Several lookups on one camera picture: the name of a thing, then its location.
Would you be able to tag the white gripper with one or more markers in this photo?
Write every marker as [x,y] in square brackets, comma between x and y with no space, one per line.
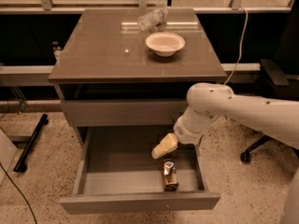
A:
[184,133]

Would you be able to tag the orange soda can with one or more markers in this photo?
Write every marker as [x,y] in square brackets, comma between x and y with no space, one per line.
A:
[170,176]

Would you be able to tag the grey drawer cabinet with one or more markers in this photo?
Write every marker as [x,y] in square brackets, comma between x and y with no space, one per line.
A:
[106,59]

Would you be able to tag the white paper bowl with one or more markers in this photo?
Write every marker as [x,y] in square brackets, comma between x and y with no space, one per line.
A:
[165,44]

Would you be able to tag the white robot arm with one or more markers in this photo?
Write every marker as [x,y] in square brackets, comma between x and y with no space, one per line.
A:
[263,190]

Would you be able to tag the closed grey top drawer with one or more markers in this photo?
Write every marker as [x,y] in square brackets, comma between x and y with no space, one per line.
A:
[122,113]

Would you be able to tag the black office chair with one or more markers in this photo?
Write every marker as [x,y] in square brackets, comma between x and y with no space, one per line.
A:
[275,91]

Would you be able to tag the black metal bar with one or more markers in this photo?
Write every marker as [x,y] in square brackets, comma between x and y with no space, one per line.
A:
[20,166]

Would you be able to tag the open grey middle drawer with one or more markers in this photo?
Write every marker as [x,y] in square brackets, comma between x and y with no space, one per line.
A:
[116,173]

